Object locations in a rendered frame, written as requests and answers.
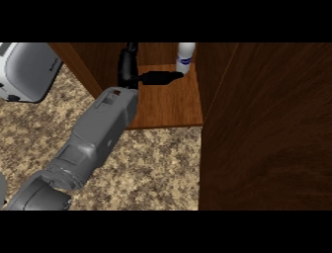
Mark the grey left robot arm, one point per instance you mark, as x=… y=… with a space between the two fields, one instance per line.
x=96 y=131

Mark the dark brown cabinet door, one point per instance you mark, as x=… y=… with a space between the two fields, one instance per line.
x=281 y=131

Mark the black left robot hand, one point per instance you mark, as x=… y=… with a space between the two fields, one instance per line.
x=127 y=74

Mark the white water bottle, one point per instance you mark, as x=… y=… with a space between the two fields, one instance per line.
x=185 y=56

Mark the silver toaster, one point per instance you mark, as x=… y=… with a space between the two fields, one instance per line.
x=25 y=70

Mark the brown wooden cabinet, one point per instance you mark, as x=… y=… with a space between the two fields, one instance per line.
x=166 y=105

